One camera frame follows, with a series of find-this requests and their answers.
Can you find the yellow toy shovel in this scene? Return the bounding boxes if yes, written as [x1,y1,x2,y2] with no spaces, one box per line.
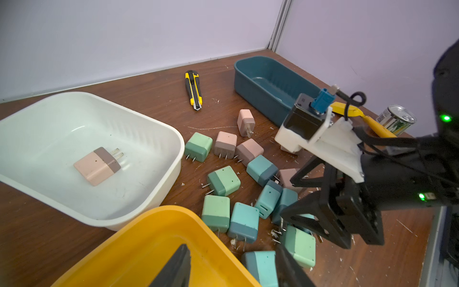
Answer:
[331,102,396,138]

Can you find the white storage box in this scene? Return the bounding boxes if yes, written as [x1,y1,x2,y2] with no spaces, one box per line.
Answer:
[1,92,185,231]

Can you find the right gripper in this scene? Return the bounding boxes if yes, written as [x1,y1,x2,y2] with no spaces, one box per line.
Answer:
[281,155,385,249]

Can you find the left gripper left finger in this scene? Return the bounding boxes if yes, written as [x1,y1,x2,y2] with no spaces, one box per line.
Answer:
[149,244,191,287]

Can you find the teal plug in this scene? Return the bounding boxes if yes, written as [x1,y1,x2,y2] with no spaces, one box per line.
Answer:
[255,180,283,219]
[241,251,279,287]
[227,202,259,244]

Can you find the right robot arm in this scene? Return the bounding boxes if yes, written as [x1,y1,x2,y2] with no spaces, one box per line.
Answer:
[276,44,459,249]

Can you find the metal tin can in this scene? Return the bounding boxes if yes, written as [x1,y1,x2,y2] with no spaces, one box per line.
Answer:
[376,105,417,136]

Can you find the pink plug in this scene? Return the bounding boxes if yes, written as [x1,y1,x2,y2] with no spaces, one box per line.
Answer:
[213,131,237,159]
[234,139,264,166]
[74,147,124,186]
[237,109,255,138]

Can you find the yellow black utility knife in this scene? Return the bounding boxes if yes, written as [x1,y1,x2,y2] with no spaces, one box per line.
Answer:
[185,70,203,111]

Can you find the green plug top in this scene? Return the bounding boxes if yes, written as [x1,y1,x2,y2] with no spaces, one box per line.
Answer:
[184,132,213,163]

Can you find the yellow storage box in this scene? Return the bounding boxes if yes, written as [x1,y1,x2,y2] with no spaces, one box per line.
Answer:
[54,206,259,287]

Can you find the green plug bottom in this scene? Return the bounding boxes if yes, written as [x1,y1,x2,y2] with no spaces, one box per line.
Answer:
[280,226,316,268]

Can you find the teal storage box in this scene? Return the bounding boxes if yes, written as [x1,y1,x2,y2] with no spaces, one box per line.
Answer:
[234,56,320,127]

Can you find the green plug middle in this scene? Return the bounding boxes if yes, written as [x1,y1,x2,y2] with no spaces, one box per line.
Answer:
[202,166,241,196]

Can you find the teal plug bottom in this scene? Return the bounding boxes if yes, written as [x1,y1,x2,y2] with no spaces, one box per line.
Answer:
[241,251,279,287]

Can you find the green plug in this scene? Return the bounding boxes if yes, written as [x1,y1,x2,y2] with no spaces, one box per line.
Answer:
[280,226,316,268]
[184,132,213,163]
[202,166,241,196]

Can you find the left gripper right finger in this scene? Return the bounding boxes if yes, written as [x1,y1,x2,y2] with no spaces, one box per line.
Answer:
[275,245,315,287]

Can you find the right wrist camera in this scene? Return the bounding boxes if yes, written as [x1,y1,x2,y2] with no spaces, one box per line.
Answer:
[275,87,365,184]

